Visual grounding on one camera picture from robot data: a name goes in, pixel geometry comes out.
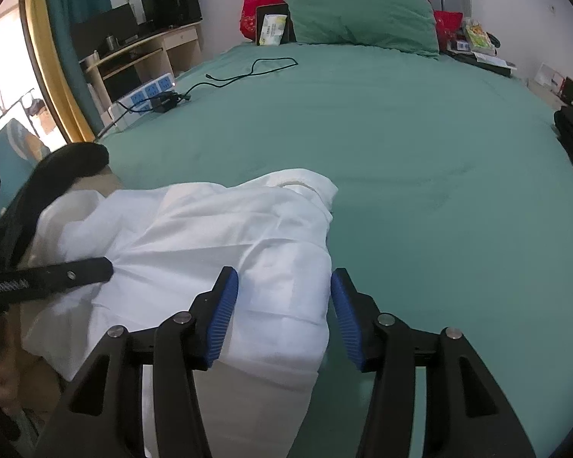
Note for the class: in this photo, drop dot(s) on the white garment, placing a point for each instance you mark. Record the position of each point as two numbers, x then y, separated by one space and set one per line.
210 238

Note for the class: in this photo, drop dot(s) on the teal curtain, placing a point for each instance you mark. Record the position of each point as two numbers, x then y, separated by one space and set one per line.
76 19

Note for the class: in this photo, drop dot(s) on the black monitor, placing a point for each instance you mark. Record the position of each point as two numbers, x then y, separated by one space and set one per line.
102 26

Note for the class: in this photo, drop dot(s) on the white box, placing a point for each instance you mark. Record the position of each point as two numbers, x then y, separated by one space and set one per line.
549 76

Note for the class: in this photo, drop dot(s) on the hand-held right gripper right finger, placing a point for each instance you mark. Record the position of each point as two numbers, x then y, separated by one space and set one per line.
346 315

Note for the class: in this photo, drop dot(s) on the teal cushion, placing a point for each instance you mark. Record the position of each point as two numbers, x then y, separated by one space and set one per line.
14 152

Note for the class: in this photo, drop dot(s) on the green pillow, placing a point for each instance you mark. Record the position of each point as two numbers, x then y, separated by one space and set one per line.
363 14

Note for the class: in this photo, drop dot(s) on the wooden desk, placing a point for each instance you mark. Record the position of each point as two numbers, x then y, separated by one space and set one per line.
181 40

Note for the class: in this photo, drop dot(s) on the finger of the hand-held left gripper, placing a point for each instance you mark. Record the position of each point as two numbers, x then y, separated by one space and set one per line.
67 162
52 279

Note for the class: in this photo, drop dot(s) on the person's left hand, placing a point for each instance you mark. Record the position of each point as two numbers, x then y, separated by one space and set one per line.
0 377

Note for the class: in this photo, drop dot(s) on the white power strip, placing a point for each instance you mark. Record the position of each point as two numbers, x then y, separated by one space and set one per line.
145 93

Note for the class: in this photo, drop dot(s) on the metal cup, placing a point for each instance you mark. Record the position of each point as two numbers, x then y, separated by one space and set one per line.
110 41

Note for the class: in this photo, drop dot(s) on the black charger adapter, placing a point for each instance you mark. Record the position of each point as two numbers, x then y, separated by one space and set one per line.
164 102

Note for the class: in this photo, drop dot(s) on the yellow window frame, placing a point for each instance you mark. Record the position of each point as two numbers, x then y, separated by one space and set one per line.
45 57

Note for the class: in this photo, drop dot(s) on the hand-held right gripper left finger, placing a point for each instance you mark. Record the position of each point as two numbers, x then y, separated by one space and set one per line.
224 305

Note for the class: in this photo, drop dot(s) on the small black box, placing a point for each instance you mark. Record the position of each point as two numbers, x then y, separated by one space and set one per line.
569 89

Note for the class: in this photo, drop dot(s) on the white tissue pack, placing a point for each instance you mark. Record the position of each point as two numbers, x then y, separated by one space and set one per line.
272 28

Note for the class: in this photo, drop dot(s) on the red pillow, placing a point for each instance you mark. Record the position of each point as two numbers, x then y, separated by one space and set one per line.
253 4
448 26

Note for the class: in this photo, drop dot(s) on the black tablet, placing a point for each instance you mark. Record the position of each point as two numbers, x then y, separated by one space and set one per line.
291 33

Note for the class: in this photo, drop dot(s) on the stack of books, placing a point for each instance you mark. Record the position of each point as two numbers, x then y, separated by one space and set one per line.
480 38

